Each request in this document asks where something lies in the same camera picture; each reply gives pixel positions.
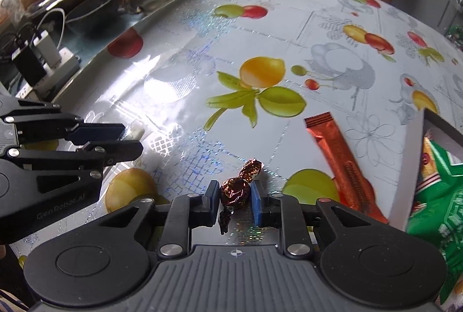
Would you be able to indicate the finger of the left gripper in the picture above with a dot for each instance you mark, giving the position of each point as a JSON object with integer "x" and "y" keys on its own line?
{"x": 93, "y": 155}
{"x": 43, "y": 127}

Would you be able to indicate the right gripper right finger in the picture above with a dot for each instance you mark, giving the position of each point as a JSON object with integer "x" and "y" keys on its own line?
{"x": 263, "y": 206}

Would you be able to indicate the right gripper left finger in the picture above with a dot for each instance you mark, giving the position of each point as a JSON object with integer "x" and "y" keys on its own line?
{"x": 204, "y": 207}

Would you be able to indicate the gold foil candy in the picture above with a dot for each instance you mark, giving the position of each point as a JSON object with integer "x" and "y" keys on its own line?
{"x": 235, "y": 192}

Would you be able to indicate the small clear candy packet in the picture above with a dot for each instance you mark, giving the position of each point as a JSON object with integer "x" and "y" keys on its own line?
{"x": 134, "y": 132}

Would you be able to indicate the green snack bag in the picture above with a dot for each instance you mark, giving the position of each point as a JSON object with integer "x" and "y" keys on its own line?
{"x": 436, "y": 214}

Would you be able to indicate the white power strip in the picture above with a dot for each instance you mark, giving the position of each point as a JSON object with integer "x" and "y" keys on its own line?
{"x": 55, "y": 79}

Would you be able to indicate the white charger plug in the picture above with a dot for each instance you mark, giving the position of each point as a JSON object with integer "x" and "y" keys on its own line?
{"x": 47, "y": 49}

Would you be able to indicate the long orange stick packet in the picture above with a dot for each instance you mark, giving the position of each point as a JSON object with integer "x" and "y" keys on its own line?
{"x": 356, "y": 191}

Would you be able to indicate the dark metal bowl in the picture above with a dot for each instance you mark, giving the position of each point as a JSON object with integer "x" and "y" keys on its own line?
{"x": 91, "y": 15}

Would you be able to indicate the fruit pattern tablecloth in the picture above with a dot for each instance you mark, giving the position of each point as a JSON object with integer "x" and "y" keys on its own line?
{"x": 215, "y": 83}

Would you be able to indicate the white shallow cardboard box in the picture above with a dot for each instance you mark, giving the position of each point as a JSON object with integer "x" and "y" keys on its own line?
{"x": 425, "y": 123}

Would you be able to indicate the green candies on cart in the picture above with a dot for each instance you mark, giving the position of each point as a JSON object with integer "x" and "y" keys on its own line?
{"x": 455, "y": 35}

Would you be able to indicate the metal rolling cart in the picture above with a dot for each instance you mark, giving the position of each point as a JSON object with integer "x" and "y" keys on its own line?
{"x": 452, "y": 15}

